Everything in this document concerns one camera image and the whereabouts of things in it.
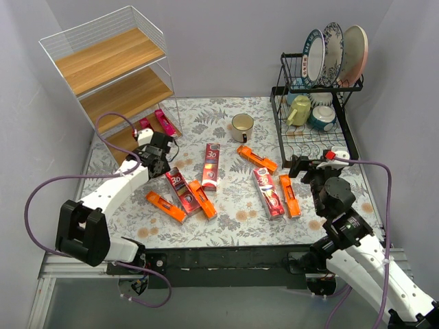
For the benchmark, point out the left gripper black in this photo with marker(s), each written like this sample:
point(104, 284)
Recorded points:
point(159, 168)

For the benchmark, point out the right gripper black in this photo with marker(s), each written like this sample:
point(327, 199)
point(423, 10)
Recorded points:
point(305, 168)

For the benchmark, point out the pink toothpaste box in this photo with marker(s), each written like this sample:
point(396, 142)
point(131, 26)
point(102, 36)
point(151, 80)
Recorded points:
point(145, 124)
point(165, 123)

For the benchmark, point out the red 3d toothpaste box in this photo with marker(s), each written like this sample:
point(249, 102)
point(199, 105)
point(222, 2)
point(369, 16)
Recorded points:
point(211, 167)
point(182, 191)
point(267, 192)

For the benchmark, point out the orange toothpaste box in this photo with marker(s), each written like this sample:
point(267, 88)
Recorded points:
point(291, 202)
point(169, 209)
point(247, 154)
point(206, 205)

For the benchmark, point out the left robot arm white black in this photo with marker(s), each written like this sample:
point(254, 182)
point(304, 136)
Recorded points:
point(82, 227)

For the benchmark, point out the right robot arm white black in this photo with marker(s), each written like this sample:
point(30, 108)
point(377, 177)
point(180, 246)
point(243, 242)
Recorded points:
point(352, 251)

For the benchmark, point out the orange toothpaste box top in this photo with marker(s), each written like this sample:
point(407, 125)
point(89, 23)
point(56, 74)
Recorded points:
point(247, 154)

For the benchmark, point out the teal white bowl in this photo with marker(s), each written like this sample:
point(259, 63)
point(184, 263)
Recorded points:
point(322, 118)

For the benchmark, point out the yellow green mug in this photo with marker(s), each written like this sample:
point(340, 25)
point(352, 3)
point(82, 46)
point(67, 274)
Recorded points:
point(299, 111)

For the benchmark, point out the white blue patterned bowl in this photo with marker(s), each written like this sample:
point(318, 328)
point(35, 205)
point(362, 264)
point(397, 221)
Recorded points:
point(320, 99)

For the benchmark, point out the light blue cup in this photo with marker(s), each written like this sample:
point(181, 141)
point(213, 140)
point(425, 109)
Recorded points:
point(293, 90)

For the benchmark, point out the floral table mat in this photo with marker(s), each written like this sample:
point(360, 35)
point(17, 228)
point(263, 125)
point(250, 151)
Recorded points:
point(241, 218)

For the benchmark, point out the white plate blue rim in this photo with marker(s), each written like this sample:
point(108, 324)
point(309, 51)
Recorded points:
point(313, 55)

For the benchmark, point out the blue floral plate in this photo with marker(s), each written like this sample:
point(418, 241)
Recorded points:
point(334, 51)

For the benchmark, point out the cream pink plate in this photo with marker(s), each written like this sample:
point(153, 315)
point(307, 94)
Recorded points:
point(355, 56)

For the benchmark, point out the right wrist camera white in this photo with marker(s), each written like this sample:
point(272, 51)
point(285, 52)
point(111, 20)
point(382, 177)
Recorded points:
point(335, 158)

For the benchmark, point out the black wire dish rack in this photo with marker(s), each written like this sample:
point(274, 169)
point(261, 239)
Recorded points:
point(306, 140)

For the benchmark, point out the cream mug black handle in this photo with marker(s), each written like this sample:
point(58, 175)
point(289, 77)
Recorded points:
point(242, 125)

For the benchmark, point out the white wire wooden shelf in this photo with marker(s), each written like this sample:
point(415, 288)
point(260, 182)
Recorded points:
point(116, 66)

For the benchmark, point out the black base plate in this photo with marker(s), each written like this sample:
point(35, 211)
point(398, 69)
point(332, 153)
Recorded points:
point(251, 266)

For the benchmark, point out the aluminium frame rail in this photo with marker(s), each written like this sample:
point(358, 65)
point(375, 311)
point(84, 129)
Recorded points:
point(57, 267)

